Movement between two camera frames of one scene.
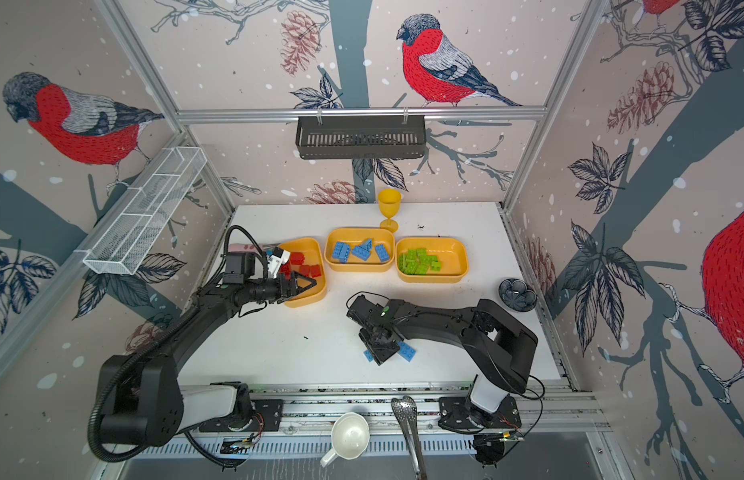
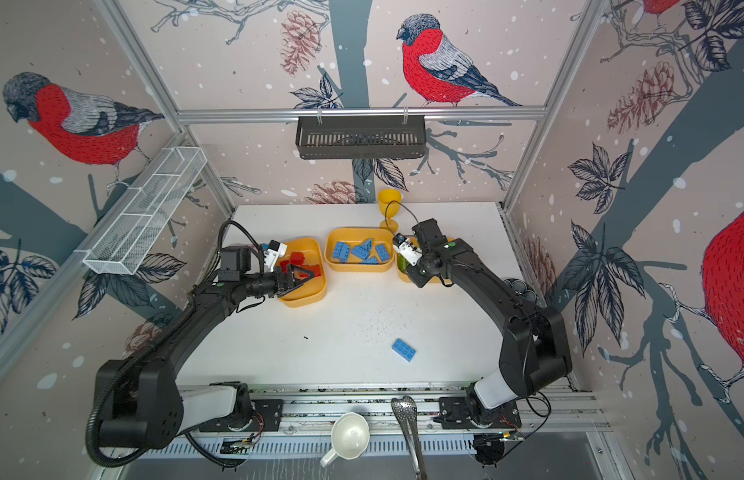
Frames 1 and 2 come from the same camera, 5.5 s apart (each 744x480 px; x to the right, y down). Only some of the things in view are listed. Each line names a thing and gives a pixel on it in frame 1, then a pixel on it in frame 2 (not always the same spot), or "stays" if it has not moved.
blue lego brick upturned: x=340 y=251 stays
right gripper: x=378 y=352 → x=419 y=277
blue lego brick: x=382 y=253 stays
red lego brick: x=297 y=258 stays
